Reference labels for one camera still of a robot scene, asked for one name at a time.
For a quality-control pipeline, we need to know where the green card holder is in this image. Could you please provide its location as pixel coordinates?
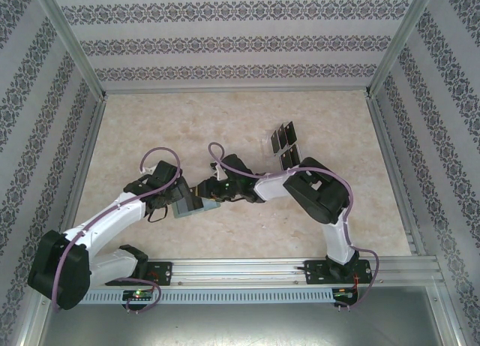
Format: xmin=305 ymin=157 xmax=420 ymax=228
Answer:
xmin=172 ymin=195 xmax=222 ymax=220

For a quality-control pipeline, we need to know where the black slotted rack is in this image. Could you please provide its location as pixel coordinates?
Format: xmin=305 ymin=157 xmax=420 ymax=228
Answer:
xmin=259 ymin=119 xmax=304 ymax=171

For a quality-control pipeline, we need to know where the grey metal panel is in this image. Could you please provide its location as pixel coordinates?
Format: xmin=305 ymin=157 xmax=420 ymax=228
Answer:
xmin=37 ymin=285 xmax=458 ymax=346

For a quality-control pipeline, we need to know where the thin black cable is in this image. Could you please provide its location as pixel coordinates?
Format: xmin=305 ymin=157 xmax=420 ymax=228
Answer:
xmin=146 ymin=206 xmax=169 ymax=224

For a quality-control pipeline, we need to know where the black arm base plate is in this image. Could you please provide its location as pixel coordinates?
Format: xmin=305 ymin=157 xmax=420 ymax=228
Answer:
xmin=146 ymin=260 xmax=174 ymax=287
xmin=304 ymin=259 xmax=371 ymax=286

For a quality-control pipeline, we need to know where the aluminium frame rail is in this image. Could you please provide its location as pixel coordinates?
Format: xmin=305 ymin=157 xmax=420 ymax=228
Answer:
xmin=365 ymin=92 xmax=428 ymax=257
xmin=55 ymin=96 xmax=110 ymax=260

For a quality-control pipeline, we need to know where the aluminium extrusion rail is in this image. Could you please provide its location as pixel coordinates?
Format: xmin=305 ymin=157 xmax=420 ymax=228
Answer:
xmin=89 ymin=256 xmax=440 ymax=287

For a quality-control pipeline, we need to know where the short purple cable loop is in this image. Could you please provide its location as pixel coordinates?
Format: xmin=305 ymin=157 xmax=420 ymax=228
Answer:
xmin=125 ymin=281 xmax=162 ymax=314

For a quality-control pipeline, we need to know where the slotted grey cable duct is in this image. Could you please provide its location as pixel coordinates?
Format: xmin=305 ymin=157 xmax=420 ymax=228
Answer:
xmin=80 ymin=287 xmax=335 ymax=305

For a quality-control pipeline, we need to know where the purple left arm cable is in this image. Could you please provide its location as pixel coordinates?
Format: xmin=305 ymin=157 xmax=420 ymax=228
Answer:
xmin=54 ymin=146 xmax=184 ymax=313

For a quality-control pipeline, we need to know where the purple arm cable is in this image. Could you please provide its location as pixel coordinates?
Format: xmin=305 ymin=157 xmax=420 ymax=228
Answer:
xmin=207 ymin=141 xmax=380 ymax=312
xmin=54 ymin=146 xmax=184 ymax=313

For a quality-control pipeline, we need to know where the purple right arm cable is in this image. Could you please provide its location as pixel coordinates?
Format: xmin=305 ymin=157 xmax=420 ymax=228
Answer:
xmin=207 ymin=141 xmax=380 ymax=312

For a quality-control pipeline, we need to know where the aluminium frame post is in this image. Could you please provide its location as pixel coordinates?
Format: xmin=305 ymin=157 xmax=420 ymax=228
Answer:
xmin=28 ymin=0 xmax=109 ymax=100
xmin=368 ymin=0 xmax=439 ymax=98

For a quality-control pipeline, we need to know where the aluminium frame bar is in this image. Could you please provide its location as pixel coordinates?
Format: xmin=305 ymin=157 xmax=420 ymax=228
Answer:
xmin=425 ymin=255 xmax=465 ymax=346
xmin=14 ymin=304 xmax=50 ymax=346

